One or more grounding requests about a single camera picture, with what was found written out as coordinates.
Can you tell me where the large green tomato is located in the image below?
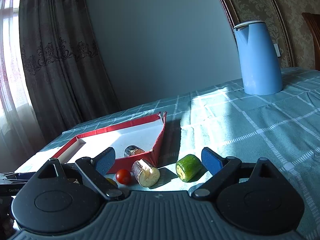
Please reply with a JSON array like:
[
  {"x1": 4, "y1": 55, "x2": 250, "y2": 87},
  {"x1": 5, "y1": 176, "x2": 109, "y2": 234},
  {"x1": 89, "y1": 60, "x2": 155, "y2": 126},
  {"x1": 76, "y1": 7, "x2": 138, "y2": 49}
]
[{"x1": 106, "y1": 178, "x2": 118, "y2": 188}]

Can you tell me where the green cucumber piece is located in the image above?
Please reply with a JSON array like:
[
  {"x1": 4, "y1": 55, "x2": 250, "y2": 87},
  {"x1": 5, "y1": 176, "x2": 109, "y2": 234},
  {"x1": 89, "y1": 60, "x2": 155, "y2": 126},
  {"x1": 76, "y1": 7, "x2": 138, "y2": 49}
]
[{"x1": 176, "y1": 154, "x2": 202, "y2": 182}]

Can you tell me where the red cardboard tray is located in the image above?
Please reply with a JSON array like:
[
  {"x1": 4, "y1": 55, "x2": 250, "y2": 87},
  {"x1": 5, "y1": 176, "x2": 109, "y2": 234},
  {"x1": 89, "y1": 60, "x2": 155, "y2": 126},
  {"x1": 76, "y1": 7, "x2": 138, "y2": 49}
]
[{"x1": 14, "y1": 111, "x2": 168, "y2": 175}]

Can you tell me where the teal checkered tablecloth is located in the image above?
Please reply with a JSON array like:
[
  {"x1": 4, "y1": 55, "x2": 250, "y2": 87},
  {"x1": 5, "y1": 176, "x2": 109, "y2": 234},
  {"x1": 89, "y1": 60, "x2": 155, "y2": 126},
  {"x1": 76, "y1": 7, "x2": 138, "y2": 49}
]
[{"x1": 18, "y1": 68, "x2": 319, "y2": 239}]

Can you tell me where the dark brown curtain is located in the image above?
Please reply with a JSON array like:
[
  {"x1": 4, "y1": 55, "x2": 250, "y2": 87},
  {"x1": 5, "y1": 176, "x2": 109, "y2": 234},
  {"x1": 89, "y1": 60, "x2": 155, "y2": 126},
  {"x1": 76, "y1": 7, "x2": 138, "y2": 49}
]
[{"x1": 0, "y1": 0, "x2": 121, "y2": 160}]

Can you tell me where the blue electric kettle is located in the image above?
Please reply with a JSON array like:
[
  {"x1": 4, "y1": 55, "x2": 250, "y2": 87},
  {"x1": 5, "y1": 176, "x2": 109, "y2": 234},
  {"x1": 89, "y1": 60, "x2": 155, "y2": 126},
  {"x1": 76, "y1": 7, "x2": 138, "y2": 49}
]
[{"x1": 233, "y1": 21, "x2": 283, "y2": 96}]

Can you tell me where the wooden chair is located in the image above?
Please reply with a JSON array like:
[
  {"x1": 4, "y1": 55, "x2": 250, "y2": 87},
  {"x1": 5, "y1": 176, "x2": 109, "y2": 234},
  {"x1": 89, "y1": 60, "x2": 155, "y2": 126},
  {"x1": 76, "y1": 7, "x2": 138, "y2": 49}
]
[{"x1": 302, "y1": 12, "x2": 320, "y2": 57}]

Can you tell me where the white wall switch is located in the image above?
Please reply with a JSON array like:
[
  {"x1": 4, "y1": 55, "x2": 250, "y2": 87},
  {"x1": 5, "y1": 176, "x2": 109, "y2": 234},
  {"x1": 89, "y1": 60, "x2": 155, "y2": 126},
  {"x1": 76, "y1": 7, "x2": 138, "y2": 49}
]
[{"x1": 273, "y1": 43, "x2": 281, "y2": 57}]

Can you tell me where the dark wooden headboard frame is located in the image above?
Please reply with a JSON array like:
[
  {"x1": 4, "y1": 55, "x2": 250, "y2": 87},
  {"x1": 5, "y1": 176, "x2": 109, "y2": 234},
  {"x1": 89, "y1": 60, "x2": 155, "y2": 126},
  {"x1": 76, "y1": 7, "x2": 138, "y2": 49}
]
[{"x1": 220, "y1": 0, "x2": 319, "y2": 69}]

